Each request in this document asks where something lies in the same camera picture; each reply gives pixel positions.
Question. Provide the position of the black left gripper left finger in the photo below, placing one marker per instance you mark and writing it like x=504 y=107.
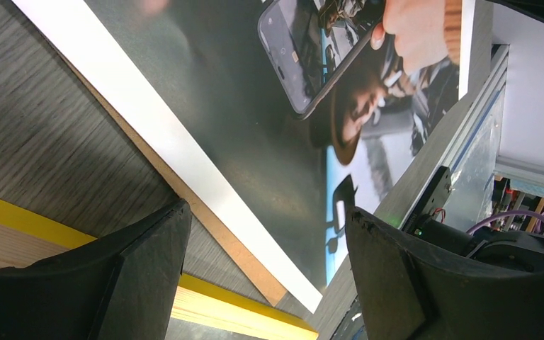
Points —
x=121 y=286

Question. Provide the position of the printed photo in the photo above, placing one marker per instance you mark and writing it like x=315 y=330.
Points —
x=279 y=115

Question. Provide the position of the yellow wooden picture frame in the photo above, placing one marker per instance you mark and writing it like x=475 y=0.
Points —
x=26 y=237

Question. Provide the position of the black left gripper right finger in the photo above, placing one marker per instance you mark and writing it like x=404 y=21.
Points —
x=411 y=289

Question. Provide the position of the brown backing board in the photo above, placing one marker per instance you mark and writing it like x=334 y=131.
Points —
x=272 y=290

